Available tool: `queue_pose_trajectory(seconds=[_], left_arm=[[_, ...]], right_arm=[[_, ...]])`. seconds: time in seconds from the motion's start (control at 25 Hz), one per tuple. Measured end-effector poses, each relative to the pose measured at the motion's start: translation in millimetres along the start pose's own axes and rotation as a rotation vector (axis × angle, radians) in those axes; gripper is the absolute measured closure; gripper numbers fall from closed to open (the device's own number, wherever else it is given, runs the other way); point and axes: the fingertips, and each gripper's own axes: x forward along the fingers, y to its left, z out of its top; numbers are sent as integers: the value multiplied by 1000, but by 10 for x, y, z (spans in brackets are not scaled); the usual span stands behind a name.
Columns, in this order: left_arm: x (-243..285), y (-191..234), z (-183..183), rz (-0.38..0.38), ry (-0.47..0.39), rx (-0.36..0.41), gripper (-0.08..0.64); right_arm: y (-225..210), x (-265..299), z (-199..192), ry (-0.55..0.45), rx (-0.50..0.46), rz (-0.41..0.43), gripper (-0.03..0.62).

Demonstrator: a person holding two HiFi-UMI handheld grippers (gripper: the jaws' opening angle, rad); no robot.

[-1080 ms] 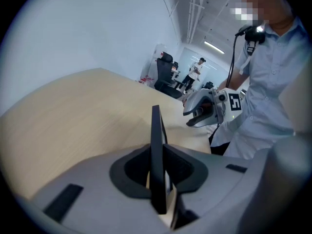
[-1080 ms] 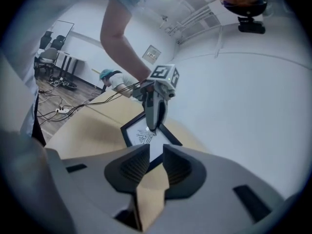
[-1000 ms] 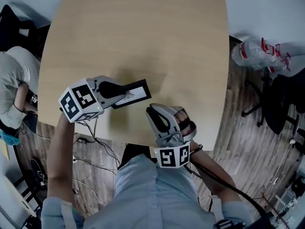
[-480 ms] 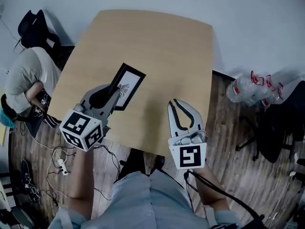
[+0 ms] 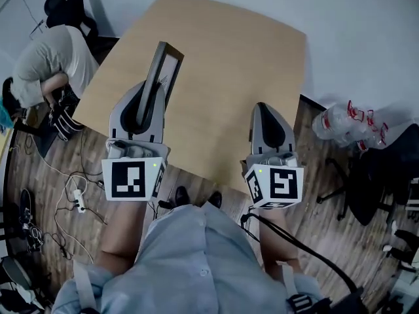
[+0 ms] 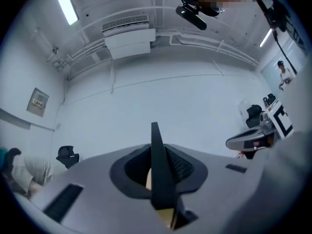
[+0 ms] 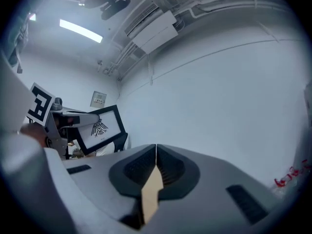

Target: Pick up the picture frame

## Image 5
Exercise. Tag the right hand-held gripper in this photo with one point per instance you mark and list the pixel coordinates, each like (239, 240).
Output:
(283, 183)

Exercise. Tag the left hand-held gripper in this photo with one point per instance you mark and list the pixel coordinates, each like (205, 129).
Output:
(127, 178)

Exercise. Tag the black picture frame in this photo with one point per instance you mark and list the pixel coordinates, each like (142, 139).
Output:
(154, 77)

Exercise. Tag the person's left forearm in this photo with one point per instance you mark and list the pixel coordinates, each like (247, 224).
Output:
(121, 237)

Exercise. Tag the person's right forearm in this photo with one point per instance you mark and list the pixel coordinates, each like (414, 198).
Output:
(278, 240)

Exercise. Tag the round light wooden table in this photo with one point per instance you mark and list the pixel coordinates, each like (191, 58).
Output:
(229, 77)

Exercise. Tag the person's black shoe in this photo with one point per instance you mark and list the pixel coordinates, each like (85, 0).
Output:
(215, 199)
(181, 196)

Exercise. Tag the white power strip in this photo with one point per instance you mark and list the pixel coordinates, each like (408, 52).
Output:
(79, 201)

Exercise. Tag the black mesh office chair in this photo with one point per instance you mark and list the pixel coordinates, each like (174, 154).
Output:
(402, 149)
(370, 182)

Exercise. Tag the person's light blue shirt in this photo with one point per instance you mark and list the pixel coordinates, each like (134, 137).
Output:
(196, 267)

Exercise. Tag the black pack with buckle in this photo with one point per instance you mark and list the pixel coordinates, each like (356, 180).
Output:
(340, 303)

